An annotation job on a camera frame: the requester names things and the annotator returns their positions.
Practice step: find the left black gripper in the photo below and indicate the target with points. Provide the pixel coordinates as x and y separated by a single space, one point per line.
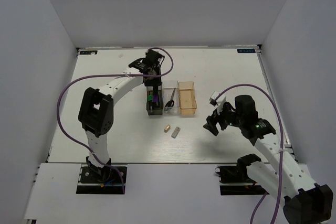
157 82

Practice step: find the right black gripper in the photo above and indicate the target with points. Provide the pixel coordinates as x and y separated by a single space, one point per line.
211 122

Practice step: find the purple cap highlighter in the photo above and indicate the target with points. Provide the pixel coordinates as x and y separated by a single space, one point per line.
155 95

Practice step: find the green cap highlighter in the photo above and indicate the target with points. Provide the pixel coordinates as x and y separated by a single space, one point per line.
150 102

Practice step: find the black handled scissors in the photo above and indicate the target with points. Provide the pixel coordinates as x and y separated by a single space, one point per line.
170 103

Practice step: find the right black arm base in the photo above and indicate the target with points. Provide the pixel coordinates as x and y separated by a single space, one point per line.
234 181

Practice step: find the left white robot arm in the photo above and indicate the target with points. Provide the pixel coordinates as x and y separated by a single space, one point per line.
96 113

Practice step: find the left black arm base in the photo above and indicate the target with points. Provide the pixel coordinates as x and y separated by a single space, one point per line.
89 183

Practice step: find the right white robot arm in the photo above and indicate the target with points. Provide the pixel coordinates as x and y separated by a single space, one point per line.
302 199

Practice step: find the clear plastic bin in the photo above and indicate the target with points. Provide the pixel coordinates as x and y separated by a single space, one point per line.
168 87

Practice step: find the orange plastic bin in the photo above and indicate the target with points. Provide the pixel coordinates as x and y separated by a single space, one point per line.
187 99

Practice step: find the dark grey plastic bin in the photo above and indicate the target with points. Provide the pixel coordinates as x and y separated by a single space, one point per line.
155 111

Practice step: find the grey eraser block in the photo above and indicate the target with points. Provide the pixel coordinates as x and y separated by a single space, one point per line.
176 132

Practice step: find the tan eraser block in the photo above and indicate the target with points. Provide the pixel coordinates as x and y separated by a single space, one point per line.
167 128

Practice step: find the left blue corner label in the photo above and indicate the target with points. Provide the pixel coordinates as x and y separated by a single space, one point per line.
88 52

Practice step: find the blue corner label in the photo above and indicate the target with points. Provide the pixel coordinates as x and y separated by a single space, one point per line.
88 52
246 51

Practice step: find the right blue corner label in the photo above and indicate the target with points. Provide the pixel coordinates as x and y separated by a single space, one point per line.
246 51

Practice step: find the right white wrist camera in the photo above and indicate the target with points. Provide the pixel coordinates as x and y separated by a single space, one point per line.
217 100

